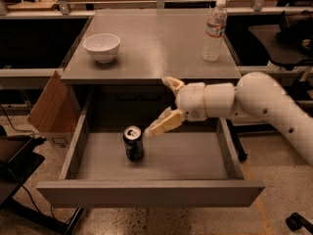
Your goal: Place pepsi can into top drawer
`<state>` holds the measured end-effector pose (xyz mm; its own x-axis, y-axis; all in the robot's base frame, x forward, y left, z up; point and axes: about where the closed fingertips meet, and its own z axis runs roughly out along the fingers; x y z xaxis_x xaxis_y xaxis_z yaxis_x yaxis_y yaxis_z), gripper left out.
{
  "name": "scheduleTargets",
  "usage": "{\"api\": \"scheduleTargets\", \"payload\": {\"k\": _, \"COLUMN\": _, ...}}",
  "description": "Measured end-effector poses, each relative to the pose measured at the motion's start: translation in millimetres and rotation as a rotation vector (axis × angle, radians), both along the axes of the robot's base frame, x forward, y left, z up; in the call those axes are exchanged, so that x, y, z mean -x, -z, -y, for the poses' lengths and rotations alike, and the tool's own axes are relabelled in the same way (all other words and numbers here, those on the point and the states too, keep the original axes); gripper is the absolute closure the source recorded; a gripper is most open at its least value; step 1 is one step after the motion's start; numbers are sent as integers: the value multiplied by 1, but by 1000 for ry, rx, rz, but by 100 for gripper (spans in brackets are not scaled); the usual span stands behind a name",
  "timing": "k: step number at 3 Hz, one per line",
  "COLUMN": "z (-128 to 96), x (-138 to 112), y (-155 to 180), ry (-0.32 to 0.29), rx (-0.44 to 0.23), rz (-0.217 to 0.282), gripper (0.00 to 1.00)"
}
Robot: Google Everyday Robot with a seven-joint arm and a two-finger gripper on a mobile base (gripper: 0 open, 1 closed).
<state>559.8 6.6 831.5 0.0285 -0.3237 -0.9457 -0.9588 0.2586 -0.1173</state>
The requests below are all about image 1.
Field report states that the white ceramic bowl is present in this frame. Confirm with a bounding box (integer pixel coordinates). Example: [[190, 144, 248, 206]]
[[83, 33, 120, 64]]

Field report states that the brown cardboard box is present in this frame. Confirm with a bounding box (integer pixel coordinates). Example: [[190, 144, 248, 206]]
[[27, 71, 79, 150]]

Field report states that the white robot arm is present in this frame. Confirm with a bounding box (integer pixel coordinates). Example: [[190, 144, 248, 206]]
[[145, 71, 313, 165]]

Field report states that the black cable on floor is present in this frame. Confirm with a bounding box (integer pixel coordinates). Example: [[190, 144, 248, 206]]
[[0, 103, 37, 135]]

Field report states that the open grey top drawer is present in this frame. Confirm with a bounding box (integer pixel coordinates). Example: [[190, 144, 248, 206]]
[[37, 90, 264, 208]]

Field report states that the black office chair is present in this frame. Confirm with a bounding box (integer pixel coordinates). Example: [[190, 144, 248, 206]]
[[248, 10, 313, 71]]

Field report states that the blue pepsi can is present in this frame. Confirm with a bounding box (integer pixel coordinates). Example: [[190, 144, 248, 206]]
[[123, 125, 144, 162]]

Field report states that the black caster bottom right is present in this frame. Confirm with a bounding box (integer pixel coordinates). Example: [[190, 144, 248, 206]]
[[286, 212, 313, 234]]

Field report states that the grey cabinet with drawers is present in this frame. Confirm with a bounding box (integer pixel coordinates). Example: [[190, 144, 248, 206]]
[[62, 9, 241, 132]]

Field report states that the clear plastic water bottle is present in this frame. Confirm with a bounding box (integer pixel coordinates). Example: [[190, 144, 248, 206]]
[[202, 0, 228, 62]]

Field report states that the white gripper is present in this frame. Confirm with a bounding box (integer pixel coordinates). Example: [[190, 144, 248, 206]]
[[150, 76, 207, 137]]

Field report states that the black stand left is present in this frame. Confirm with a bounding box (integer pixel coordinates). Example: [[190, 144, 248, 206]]
[[0, 126, 83, 235]]

